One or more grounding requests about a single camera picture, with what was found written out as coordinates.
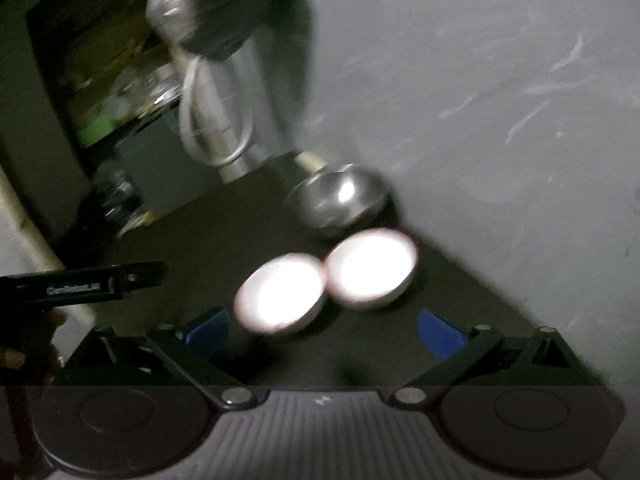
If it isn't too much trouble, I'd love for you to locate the dark cabinet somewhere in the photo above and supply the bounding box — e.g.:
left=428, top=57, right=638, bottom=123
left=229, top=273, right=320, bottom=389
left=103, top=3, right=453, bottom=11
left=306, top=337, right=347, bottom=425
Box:
left=115, top=108, right=242, bottom=220

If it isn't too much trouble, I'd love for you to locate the white hose loop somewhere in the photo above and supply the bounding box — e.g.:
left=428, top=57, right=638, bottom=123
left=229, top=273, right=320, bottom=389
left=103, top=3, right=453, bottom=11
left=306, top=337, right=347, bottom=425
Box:
left=178, top=54, right=255, bottom=168

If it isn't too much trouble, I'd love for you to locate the deep steel bowl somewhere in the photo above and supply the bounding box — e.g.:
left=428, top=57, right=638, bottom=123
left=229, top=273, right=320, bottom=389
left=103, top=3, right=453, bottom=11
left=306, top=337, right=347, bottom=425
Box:
left=284, top=164, right=390, bottom=238

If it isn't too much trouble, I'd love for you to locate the green box on shelf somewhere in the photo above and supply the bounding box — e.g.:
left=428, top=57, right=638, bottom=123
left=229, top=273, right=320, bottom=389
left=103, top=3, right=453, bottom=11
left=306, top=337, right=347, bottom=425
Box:
left=78, top=115, right=118, bottom=146

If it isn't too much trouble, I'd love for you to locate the white ceramic bowl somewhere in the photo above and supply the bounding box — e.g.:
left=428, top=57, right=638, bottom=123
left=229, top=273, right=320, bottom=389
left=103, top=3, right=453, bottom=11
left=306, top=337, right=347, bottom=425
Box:
left=323, top=228, right=419, bottom=311
left=233, top=252, right=328, bottom=336

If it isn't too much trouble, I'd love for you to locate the cream rolled handle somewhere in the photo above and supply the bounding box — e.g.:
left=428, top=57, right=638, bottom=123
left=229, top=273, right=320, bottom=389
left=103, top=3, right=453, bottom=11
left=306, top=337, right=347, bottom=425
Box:
left=294, top=151, right=328, bottom=174

